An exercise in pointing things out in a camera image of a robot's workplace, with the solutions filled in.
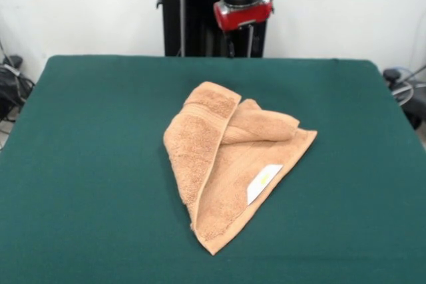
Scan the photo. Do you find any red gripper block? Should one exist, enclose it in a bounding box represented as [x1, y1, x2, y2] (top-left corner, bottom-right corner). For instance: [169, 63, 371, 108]
[212, 0, 274, 59]

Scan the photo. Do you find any tan terry towel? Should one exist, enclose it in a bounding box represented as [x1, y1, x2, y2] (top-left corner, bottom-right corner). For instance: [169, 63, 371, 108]
[162, 80, 318, 257]

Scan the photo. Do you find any dark green table cloth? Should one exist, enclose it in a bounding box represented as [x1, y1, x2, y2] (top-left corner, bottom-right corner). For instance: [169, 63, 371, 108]
[0, 55, 426, 284]

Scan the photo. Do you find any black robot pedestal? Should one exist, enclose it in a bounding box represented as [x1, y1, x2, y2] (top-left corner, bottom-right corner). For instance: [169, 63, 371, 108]
[156, 0, 291, 58]

